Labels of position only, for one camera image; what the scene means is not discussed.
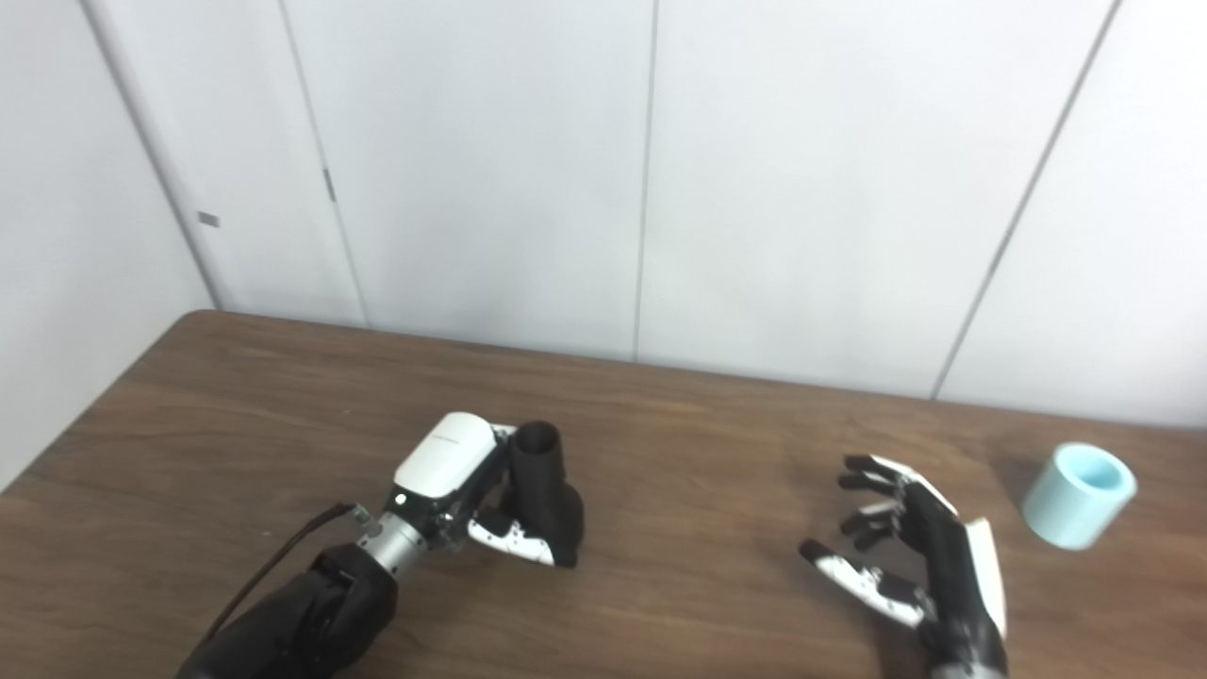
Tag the light blue cylinder cup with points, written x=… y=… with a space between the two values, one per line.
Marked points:
x=1070 y=505

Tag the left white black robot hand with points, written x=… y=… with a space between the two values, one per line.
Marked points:
x=443 y=462

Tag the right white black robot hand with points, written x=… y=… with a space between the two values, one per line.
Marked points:
x=943 y=556

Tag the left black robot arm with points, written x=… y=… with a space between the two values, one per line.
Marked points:
x=311 y=613

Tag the black flared nozzle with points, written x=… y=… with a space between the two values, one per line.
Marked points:
x=552 y=509

